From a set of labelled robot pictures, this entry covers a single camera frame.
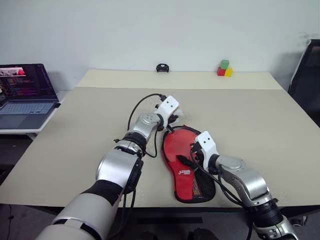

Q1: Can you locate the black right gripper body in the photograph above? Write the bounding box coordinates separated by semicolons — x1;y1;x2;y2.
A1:
189;140;205;164

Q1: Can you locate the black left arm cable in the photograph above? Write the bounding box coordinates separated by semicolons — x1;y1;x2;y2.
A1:
126;92;167;159

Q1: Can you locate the white side table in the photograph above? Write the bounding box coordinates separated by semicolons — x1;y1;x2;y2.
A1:
0;89;68;137

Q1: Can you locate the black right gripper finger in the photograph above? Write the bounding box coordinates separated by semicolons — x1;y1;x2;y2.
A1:
176;154;201;173

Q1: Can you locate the black table frame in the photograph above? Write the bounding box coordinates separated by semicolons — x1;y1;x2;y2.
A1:
117;206;320;227

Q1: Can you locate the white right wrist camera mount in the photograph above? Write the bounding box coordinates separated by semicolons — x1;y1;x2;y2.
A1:
194;130;221;171

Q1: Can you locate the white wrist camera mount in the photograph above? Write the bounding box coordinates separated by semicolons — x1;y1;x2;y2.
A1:
155;95;181;124
194;130;221;171

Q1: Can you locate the small black clip device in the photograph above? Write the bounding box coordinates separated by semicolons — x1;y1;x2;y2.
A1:
155;63;170;74

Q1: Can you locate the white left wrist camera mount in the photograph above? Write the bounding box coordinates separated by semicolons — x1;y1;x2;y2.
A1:
155;95;181;124

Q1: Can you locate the red table tennis paddle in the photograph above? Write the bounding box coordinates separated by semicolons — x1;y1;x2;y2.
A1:
164;129;204;200

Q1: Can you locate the black zippered paddle case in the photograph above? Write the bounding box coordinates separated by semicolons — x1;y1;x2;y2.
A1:
162;124;217;204

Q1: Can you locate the black office chair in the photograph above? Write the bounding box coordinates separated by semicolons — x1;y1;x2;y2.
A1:
287;38;320;124

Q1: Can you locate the open dark laptop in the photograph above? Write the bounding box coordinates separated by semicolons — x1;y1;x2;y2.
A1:
0;63;61;130

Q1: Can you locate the black caster wheel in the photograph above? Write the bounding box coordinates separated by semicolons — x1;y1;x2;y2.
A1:
291;215;308;227

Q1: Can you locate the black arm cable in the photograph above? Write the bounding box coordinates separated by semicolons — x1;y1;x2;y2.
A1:
126;92;167;159
189;147;245;207

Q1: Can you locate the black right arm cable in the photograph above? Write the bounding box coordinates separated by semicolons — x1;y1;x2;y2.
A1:
189;147;245;207

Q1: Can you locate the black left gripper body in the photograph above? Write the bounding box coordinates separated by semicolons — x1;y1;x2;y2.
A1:
167;112;179;127

